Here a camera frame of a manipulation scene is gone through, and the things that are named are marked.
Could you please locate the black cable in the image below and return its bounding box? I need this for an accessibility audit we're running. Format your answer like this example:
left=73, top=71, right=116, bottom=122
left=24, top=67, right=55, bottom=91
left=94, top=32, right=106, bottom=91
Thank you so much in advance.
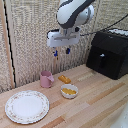
left=79, top=13, right=128, bottom=37

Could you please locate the white floral rimmed plate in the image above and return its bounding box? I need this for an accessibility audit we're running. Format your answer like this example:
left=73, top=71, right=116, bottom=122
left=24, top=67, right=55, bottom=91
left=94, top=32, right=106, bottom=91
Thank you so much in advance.
left=4, top=90, right=51, bottom=125

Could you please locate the white bowl with yellow food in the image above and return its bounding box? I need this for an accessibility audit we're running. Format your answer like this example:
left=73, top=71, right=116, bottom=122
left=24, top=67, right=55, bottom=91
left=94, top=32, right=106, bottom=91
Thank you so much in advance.
left=60, top=83, right=79, bottom=100

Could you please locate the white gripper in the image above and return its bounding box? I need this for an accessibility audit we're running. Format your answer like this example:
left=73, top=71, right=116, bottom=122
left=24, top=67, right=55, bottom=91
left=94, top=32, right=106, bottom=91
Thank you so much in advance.
left=46, top=27, right=81, bottom=58

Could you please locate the pink ceramic mug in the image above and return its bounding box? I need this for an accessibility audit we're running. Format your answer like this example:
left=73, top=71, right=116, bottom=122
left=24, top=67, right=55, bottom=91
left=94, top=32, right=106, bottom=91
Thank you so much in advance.
left=39, top=70, right=55, bottom=89

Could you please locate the black box appliance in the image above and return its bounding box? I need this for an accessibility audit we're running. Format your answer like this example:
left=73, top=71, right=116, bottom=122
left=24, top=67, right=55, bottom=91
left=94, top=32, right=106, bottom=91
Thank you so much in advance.
left=85, top=28, right=128, bottom=81

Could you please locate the small orange bread piece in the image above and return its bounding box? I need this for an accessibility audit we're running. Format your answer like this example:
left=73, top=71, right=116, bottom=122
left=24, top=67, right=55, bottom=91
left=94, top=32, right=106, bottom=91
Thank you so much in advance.
left=58, top=74, right=72, bottom=85

